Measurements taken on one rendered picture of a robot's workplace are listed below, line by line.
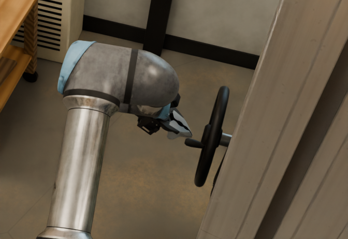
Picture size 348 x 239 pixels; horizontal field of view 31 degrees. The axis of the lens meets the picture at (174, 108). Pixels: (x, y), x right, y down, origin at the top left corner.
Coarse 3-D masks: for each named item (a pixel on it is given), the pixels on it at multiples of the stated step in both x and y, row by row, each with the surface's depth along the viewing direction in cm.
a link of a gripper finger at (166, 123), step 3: (159, 120) 181; (159, 123) 180; (162, 123) 180; (165, 123) 181; (168, 123) 182; (162, 126) 181; (165, 126) 181; (168, 126) 181; (171, 126) 182; (165, 129) 182; (168, 129) 182; (171, 129) 182; (174, 129) 182; (174, 132) 184; (177, 132) 183
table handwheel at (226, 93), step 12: (216, 96) 182; (228, 96) 168; (216, 108) 163; (216, 120) 161; (204, 132) 173; (216, 132) 161; (204, 144) 174; (216, 144) 162; (228, 144) 173; (204, 156) 162; (204, 168) 163; (204, 180) 167
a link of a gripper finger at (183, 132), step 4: (172, 124) 183; (176, 124) 184; (176, 128) 183; (180, 128) 184; (184, 128) 185; (168, 132) 186; (172, 132) 185; (180, 132) 184; (184, 132) 185; (188, 132) 186; (168, 136) 187; (172, 136) 187; (176, 136) 186; (180, 136) 186; (184, 136) 185; (188, 136) 186
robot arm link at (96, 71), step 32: (64, 64) 125; (96, 64) 125; (128, 64) 126; (64, 96) 127; (96, 96) 124; (128, 96) 128; (96, 128) 124; (64, 160) 122; (96, 160) 123; (64, 192) 120; (96, 192) 123; (64, 224) 118
